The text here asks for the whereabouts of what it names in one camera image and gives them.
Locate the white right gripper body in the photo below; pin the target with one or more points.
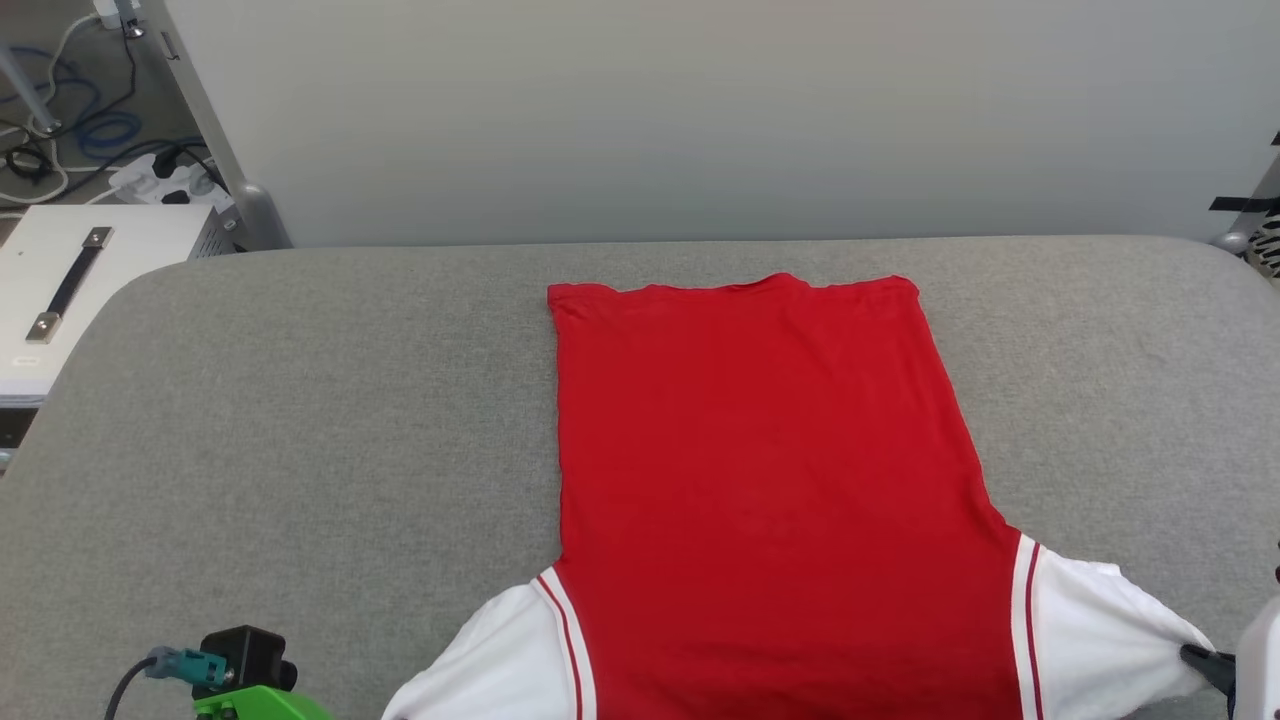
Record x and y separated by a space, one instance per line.
1262 660

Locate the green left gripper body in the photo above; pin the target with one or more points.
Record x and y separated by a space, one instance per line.
260 705

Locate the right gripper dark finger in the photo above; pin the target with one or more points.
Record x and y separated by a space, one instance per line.
1208 665

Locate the red and white basketball jersey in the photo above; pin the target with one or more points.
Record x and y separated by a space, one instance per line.
760 480

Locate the zebra patterned object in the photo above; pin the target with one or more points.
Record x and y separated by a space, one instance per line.
1268 245

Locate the black tape strip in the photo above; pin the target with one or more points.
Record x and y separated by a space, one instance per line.
1245 205

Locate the white equipment case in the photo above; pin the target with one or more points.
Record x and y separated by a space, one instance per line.
130 250

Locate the white power strip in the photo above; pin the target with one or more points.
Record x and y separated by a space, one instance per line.
140 180

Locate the silver slanted metal leg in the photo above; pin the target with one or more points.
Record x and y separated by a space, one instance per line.
30 95

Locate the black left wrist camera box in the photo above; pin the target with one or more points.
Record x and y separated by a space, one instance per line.
245 655

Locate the grey post with round foot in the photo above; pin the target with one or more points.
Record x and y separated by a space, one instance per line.
1232 241

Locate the silver partition post with foot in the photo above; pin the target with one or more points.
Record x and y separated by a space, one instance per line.
258 215

